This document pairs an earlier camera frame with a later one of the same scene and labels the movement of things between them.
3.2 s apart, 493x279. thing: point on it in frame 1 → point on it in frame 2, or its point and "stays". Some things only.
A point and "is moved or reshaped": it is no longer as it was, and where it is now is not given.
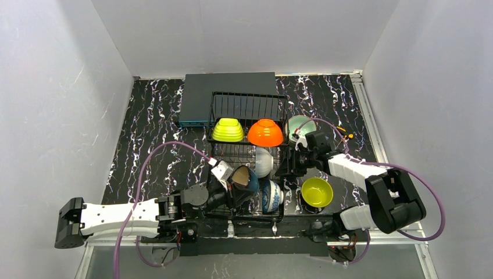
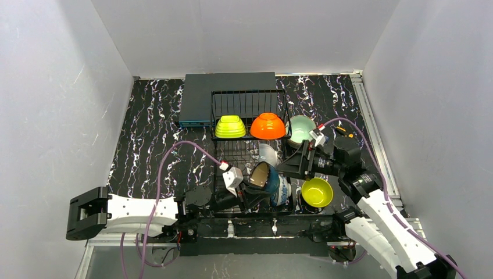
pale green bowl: x=300 y=124 stays
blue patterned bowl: x=272 y=196 is moved or reshaped
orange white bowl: x=265 y=132 is moved or reshaped
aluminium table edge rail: x=372 y=127 stays
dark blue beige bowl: x=244 y=177 is moved or reshaped
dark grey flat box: x=207 y=97 stays
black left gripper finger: x=239 y=194 → x=253 y=196
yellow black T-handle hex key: x=346 y=135 stays
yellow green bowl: x=317 y=192 stays
